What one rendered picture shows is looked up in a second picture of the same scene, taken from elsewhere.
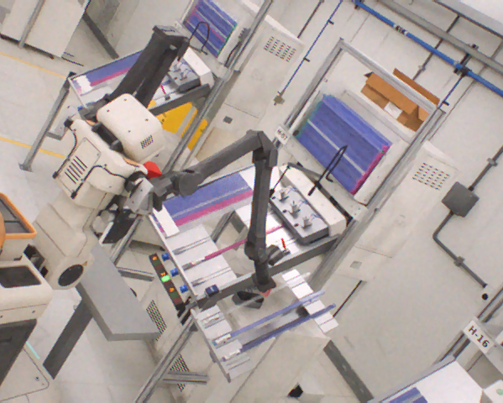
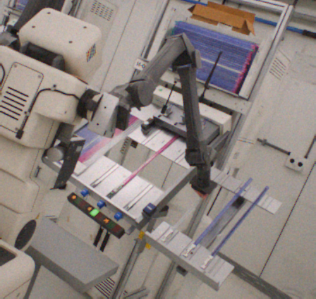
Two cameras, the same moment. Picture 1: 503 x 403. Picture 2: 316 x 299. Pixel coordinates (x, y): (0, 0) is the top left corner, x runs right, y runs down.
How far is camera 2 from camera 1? 1.24 m
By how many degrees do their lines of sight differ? 17
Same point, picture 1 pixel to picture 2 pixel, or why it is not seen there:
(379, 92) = (208, 17)
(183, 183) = (141, 92)
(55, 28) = not seen: outside the picture
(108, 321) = (73, 271)
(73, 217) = (19, 165)
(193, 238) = (103, 169)
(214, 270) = (138, 191)
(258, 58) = (87, 19)
